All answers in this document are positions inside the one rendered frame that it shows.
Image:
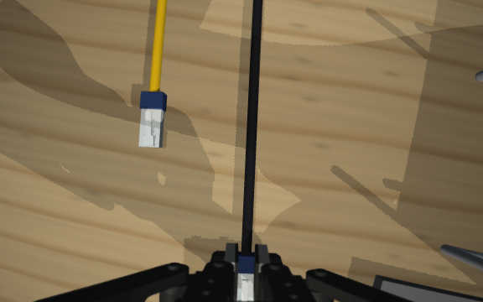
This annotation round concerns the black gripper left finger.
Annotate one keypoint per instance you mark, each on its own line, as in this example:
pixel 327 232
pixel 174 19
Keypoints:
pixel 216 283

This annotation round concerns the white cable plug with dark blue boot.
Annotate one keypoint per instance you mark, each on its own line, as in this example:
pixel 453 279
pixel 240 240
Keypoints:
pixel 153 105

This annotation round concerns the black cable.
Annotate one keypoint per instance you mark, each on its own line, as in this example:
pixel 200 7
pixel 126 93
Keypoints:
pixel 251 145

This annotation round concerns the white and dark blue cable plug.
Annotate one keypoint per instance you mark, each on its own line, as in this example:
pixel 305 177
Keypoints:
pixel 245 277

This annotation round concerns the yellow cable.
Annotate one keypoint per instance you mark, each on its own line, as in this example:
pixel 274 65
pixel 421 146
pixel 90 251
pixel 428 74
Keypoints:
pixel 158 44

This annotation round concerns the dark grey patch panel rack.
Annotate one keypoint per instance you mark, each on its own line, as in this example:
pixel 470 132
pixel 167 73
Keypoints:
pixel 423 293

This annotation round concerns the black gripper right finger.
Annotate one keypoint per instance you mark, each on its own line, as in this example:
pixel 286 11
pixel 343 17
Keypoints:
pixel 276 282

